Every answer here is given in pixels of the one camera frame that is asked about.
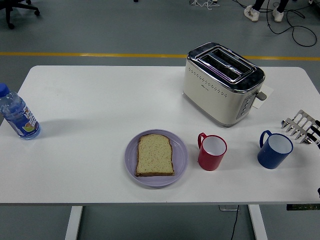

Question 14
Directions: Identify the person's white shoe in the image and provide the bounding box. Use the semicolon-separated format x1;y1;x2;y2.
272;6;285;23
243;4;260;23

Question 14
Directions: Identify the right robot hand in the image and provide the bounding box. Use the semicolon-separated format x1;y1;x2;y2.
308;119;320;151

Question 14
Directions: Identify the white paper card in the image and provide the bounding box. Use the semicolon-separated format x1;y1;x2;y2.
252;84;274;110

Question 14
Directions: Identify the lilac round plate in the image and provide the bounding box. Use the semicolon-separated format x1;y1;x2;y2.
124;128;189;188

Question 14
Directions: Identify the white table leg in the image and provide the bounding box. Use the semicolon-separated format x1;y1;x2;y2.
248;204;268;240
64;206;84;240

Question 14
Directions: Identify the white cable bundle on floor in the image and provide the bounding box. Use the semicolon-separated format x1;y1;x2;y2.
188;0;221;11

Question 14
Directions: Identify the black office chair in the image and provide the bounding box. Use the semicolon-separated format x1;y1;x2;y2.
0;0;41;30

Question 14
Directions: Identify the grey under-table bracket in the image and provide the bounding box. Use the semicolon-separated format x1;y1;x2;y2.
218;204;240;212

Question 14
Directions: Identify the person's leg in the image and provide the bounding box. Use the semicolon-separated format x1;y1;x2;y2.
253;0;266;12
277;0;290;13

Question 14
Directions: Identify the silver metal toast rack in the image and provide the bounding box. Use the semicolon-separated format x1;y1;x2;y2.
280;109;320;145

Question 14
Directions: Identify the slice of toast bread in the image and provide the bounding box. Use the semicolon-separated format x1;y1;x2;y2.
135;133;176;177

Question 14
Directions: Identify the black cable on floor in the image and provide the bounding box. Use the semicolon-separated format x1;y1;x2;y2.
264;0;318;48

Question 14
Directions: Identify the blue enamel cup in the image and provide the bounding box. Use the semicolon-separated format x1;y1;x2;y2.
257;129;294;170

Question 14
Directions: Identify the dark green under-table device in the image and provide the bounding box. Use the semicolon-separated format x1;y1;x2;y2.
286;203;320;211

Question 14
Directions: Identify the red enamel cup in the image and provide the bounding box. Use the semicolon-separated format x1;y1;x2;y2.
197;132;228;172

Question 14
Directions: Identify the water bottle with blue cap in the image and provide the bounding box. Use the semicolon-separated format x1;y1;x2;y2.
0;83;42;141

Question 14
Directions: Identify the cream and chrome toaster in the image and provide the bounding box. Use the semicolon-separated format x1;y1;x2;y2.
182;42;268;129

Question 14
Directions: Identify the thin black hanging cable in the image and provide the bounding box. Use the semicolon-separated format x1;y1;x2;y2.
229;204;240;240

